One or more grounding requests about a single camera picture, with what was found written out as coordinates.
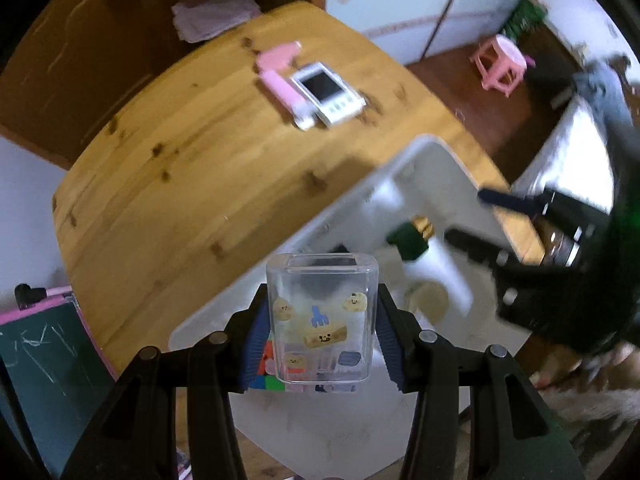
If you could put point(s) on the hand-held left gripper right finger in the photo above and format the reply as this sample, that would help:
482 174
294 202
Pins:
387 355

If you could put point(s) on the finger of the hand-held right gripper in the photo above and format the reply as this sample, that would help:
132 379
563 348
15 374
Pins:
475 245
505 201

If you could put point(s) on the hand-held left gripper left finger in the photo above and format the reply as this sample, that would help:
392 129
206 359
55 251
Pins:
255 355

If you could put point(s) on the multicoloured puzzle cube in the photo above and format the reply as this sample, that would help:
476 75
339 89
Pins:
265 360

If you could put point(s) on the round gold tin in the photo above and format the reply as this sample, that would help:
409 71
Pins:
429 302

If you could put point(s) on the green bottle with gold cap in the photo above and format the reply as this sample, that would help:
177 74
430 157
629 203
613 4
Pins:
407 242

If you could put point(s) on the clear sticker-printed plastic box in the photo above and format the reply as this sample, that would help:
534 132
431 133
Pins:
320 320

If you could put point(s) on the white plastic storage bin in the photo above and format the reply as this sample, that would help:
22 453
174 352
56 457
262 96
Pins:
350 425

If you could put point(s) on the white blanket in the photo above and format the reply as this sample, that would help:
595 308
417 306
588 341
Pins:
565 155

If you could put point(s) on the beige fluffy rug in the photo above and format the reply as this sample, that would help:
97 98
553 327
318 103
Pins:
590 410

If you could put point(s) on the pink plastic stool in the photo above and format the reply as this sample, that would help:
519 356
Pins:
500 60

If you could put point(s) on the grey cloth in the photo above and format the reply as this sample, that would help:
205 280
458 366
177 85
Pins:
602 90

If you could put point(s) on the green potted plant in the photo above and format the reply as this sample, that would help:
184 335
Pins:
522 17

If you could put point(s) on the white digital screen device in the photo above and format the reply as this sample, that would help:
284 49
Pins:
327 92

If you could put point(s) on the pink-framed chalkboard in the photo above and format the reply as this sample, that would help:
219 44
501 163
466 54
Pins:
45 360

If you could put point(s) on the black plastic knob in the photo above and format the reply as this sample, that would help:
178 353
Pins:
27 294

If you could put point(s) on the pink stick-shaped device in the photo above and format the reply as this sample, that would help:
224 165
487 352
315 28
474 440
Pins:
285 92

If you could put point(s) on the pink flat packet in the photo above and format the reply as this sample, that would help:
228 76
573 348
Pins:
277 56

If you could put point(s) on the pink folded cloth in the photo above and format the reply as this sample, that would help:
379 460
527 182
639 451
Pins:
215 15

